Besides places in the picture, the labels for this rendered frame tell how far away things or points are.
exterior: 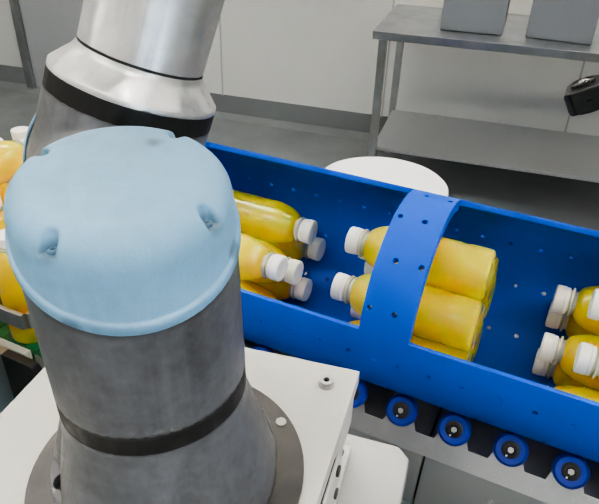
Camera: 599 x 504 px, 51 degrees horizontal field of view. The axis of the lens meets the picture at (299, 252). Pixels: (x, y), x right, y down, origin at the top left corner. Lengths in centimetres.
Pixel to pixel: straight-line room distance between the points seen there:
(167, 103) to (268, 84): 405
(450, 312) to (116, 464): 53
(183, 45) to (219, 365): 20
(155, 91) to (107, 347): 17
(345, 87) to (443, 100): 65
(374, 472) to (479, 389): 24
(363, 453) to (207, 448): 26
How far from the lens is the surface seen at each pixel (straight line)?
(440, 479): 95
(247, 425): 41
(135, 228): 30
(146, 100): 41
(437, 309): 82
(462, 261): 83
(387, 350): 80
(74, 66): 43
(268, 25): 435
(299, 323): 83
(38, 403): 55
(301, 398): 51
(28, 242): 31
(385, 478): 60
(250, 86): 451
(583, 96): 73
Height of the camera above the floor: 162
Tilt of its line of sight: 33 degrees down
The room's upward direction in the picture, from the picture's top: 2 degrees clockwise
